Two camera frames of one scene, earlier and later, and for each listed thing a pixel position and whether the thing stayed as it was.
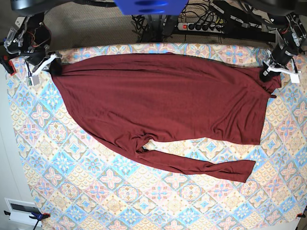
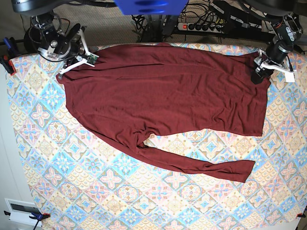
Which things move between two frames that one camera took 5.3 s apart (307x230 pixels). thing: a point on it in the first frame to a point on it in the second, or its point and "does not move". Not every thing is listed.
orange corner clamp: [301, 215] does not move
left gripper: [39, 54] to [66, 48]
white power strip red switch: [201, 27] does not move
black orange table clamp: [8, 64] does not move
